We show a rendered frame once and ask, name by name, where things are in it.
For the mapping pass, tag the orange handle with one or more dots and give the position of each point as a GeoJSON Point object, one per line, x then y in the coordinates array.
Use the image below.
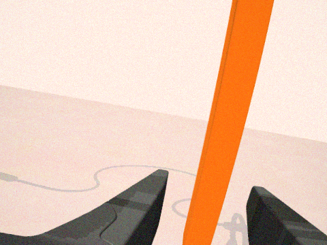
{"type": "Point", "coordinates": [240, 62]}

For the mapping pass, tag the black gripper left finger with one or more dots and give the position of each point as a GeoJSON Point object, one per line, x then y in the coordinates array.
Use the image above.
{"type": "Point", "coordinates": [129, 218]}

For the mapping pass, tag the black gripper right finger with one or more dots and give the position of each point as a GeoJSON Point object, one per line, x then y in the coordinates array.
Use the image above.
{"type": "Point", "coordinates": [271, 222]}

